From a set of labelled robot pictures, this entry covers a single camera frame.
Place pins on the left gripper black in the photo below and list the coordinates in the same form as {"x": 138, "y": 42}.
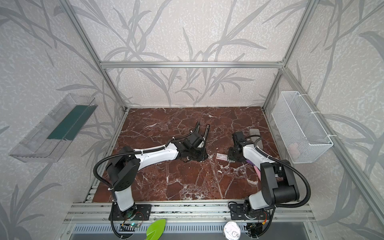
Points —
{"x": 199, "y": 141}

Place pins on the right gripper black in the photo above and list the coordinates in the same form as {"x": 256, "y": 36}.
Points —
{"x": 237, "y": 139}

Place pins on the red white staples box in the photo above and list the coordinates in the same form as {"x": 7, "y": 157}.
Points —
{"x": 222, "y": 157}

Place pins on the black stapler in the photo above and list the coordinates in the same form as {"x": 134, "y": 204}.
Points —
{"x": 206, "y": 132}

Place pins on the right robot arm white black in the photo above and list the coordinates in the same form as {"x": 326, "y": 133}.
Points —
{"x": 279, "y": 185}

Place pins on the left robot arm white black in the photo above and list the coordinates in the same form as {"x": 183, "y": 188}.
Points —
{"x": 119, "y": 171}

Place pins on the purple pink hand rake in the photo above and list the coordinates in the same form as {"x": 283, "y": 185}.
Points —
{"x": 255, "y": 168}

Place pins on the pink item in basket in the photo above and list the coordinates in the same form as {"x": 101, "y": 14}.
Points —
{"x": 294, "y": 151}

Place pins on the round silver can lid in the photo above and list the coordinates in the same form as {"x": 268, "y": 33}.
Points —
{"x": 232, "y": 231}

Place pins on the green leaf sticker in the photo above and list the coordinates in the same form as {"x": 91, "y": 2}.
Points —
{"x": 156, "y": 229}

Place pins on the small green circuit board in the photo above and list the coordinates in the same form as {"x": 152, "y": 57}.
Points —
{"x": 130, "y": 225}

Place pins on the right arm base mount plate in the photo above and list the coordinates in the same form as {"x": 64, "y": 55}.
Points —
{"x": 238, "y": 212}

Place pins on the white wire mesh basket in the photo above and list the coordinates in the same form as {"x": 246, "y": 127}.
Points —
{"x": 298, "y": 123}

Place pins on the clear plastic wall tray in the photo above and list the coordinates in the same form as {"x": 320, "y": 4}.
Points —
{"x": 48, "y": 141}

